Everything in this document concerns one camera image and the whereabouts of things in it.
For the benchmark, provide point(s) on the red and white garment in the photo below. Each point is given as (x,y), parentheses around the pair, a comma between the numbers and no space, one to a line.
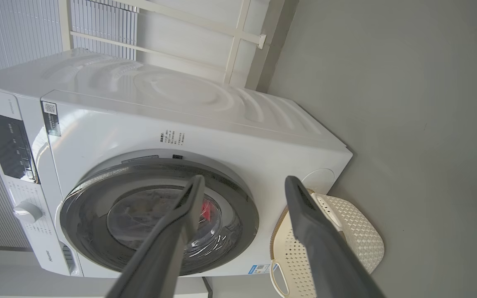
(210,212)

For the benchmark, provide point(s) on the cream perforated laundry basket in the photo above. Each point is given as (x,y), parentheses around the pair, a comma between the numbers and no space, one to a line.
(358,236)

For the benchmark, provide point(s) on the white plastic cylindrical knob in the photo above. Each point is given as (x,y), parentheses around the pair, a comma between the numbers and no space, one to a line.
(27,212)

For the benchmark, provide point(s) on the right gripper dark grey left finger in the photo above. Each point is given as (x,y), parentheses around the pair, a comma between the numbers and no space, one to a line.
(160,256)

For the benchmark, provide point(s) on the washer door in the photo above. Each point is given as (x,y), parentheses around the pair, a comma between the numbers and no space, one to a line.
(89,194)

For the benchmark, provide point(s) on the blue energy label sticker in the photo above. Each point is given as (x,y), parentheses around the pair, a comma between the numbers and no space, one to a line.
(259,269)

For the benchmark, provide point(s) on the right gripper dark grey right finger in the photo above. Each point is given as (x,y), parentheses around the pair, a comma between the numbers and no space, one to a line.
(325,256)

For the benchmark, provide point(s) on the white front-load washing machine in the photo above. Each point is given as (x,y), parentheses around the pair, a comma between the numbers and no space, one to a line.
(118,124)

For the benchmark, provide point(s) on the cream metal railing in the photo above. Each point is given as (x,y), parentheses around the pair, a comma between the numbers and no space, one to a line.
(237,33)

